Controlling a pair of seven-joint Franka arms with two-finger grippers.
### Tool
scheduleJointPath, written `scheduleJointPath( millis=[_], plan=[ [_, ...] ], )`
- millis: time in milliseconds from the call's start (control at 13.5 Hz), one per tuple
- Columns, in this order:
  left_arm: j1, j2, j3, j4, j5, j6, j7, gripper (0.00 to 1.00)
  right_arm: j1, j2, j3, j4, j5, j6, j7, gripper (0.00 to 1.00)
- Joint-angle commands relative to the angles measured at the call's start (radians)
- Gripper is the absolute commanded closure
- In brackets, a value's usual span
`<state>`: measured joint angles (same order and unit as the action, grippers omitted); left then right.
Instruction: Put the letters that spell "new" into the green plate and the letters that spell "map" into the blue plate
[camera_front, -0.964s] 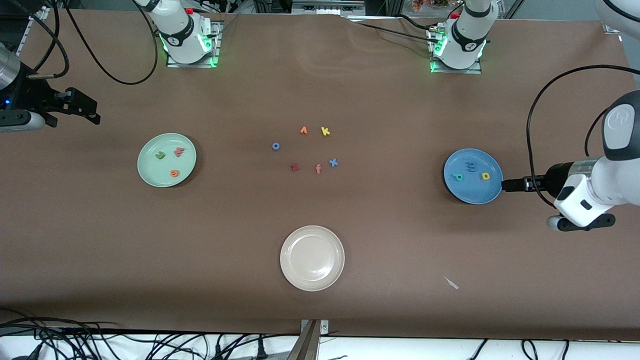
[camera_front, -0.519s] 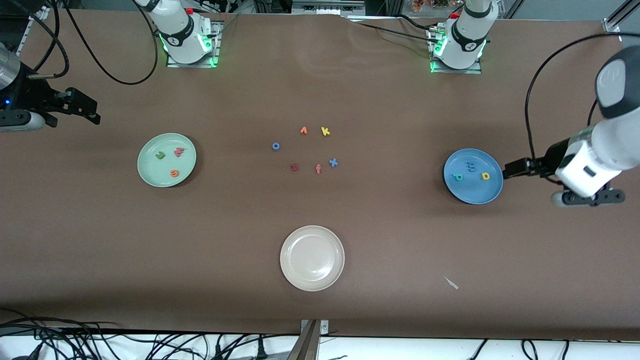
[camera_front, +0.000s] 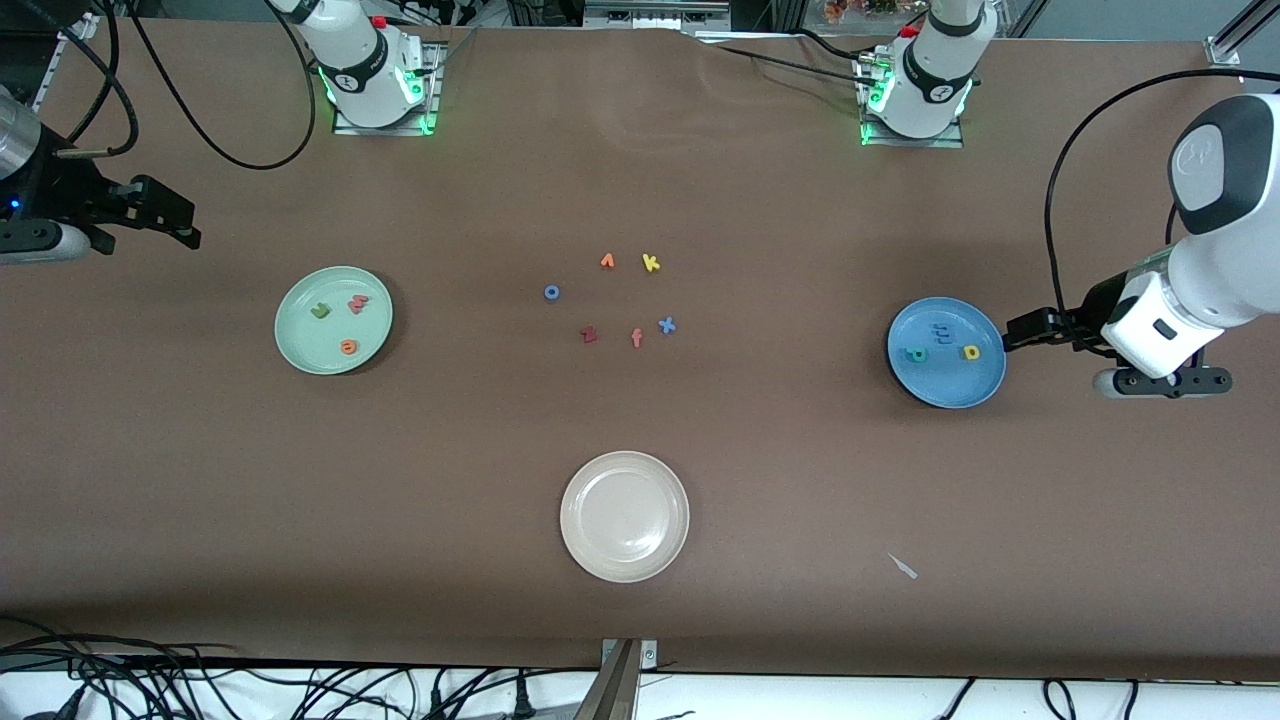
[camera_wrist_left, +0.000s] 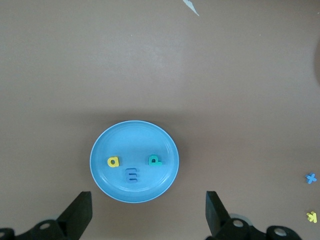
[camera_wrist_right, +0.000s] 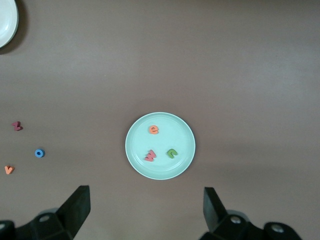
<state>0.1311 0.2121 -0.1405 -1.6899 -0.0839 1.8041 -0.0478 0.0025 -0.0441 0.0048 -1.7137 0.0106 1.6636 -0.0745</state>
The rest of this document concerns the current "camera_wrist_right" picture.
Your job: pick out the orange foam letter v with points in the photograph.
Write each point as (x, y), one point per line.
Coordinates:
(9, 172)

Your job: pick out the blue foam letter o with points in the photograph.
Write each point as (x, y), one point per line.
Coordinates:
(36, 153)

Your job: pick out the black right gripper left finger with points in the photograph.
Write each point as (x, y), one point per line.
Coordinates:
(72, 215)

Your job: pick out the dark red foam letter z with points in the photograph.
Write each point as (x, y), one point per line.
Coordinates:
(17, 126)

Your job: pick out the light green plate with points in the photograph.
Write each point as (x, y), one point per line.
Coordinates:
(172, 135)

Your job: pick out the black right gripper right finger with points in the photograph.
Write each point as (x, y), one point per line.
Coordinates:
(217, 217)

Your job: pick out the orange foam letter e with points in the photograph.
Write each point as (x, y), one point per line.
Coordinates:
(150, 130)

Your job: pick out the green foam letter u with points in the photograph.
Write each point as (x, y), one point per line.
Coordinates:
(169, 153)

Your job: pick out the red foam letter w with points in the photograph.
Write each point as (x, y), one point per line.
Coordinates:
(150, 157)

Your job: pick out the brown table cover sheet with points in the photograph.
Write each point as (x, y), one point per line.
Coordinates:
(225, 62)

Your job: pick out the beige plate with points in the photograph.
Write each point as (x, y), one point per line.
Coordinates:
(6, 22)

